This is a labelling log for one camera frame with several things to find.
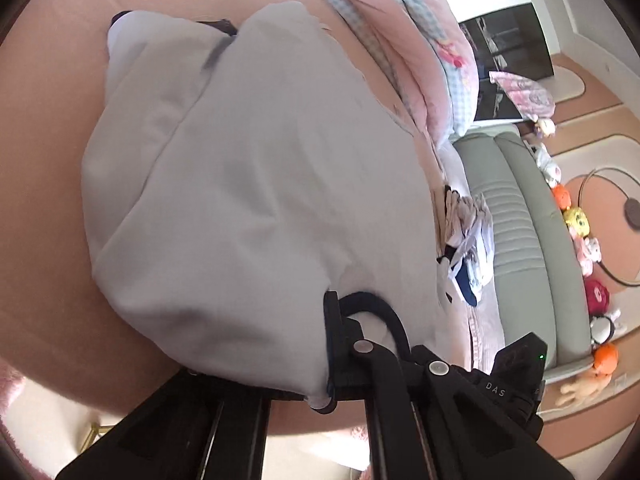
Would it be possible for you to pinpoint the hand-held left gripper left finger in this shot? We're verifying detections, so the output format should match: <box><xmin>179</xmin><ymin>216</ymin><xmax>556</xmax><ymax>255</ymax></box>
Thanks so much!
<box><xmin>55</xmin><ymin>370</ymin><xmax>271</xmax><ymax>480</ymax></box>

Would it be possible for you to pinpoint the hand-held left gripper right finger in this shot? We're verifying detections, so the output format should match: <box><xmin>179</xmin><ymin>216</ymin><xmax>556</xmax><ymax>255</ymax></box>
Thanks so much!
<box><xmin>322</xmin><ymin>290</ymin><xmax>576</xmax><ymax>480</ymax></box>

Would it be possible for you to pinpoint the white garment with navy trim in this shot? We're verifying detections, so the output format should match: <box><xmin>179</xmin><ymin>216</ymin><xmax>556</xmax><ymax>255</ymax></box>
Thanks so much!
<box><xmin>80</xmin><ymin>1</ymin><xmax>468</xmax><ymax>411</ymax></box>

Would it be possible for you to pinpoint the pile of folded clothes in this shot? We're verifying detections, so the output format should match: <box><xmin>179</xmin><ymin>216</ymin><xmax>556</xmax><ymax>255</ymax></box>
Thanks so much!
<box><xmin>437</xmin><ymin>185</ymin><xmax>496</xmax><ymax>307</ymax></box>

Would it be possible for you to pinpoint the pale pink pillow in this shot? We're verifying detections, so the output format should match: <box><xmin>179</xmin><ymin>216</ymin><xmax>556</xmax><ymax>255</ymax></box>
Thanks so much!
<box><xmin>465</xmin><ymin>260</ymin><xmax>506</xmax><ymax>378</ymax></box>
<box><xmin>437</xmin><ymin>142</ymin><xmax>473</xmax><ymax>196</ymax></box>

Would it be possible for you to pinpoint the beige doll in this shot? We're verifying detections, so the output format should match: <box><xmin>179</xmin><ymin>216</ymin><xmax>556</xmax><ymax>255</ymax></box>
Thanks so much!
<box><xmin>557</xmin><ymin>370</ymin><xmax>613</xmax><ymax>408</ymax></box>

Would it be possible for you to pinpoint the orange round plush toy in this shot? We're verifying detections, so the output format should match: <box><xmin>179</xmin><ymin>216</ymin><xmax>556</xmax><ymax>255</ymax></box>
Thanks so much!
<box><xmin>592</xmin><ymin>344</ymin><xmax>621</xmax><ymax>378</ymax></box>

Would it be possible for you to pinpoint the white and black plush toy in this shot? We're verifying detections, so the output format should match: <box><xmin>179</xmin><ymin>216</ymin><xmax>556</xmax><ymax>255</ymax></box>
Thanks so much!
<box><xmin>590</xmin><ymin>307</ymin><xmax>623</xmax><ymax>348</ymax></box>

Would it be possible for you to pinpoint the red plush toy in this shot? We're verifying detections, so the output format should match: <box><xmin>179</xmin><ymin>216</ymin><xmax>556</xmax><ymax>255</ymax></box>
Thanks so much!
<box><xmin>582</xmin><ymin>277</ymin><xmax>611</xmax><ymax>316</ymax></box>

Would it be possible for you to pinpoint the grey-green padded headboard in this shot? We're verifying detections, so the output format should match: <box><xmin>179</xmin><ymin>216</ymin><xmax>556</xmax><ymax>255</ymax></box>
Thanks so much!
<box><xmin>452</xmin><ymin>127</ymin><xmax>596</xmax><ymax>386</ymax></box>

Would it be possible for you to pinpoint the pink and white plush toy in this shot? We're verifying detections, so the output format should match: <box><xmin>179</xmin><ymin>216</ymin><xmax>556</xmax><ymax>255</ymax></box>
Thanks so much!
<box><xmin>572</xmin><ymin>235</ymin><xmax>603</xmax><ymax>277</ymax></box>

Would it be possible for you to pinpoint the yellow plush toy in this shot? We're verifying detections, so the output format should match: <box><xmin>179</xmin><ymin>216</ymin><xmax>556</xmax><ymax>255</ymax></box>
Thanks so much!
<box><xmin>562</xmin><ymin>206</ymin><xmax>591</xmax><ymax>236</ymax></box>

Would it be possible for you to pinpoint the long white plush toy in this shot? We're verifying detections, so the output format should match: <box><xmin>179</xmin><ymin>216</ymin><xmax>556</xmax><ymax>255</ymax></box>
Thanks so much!
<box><xmin>532</xmin><ymin>142</ymin><xmax>563</xmax><ymax>188</ymax></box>

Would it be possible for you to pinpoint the pink fuzzy robe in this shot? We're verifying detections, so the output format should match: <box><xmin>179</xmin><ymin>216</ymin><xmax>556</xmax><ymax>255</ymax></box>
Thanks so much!
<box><xmin>0</xmin><ymin>357</ymin><xmax>373</xmax><ymax>480</ymax></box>

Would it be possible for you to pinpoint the pink printed cloth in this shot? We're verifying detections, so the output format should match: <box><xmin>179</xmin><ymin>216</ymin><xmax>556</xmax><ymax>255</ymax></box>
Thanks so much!
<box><xmin>489</xmin><ymin>70</ymin><xmax>556</xmax><ymax>121</ymax></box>

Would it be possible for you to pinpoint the pink bed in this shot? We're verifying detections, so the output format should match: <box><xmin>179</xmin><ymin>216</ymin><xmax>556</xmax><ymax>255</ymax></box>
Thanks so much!
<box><xmin>0</xmin><ymin>0</ymin><xmax>481</xmax><ymax>436</ymax></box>

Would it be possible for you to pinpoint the pink checked quilt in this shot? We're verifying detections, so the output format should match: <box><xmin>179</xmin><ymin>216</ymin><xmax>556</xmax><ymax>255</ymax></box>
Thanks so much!
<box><xmin>287</xmin><ymin>0</ymin><xmax>481</xmax><ymax>148</ymax></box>

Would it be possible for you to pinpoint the black glass cabinet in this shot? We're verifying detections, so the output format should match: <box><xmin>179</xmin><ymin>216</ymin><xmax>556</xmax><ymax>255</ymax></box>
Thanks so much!
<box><xmin>457</xmin><ymin>2</ymin><xmax>556</xmax><ymax>123</ymax></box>

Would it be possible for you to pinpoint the round wall lamp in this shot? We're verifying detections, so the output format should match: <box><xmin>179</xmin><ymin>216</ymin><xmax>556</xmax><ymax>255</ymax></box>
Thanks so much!
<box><xmin>580</xmin><ymin>166</ymin><xmax>640</xmax><ymax>288</ymax></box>

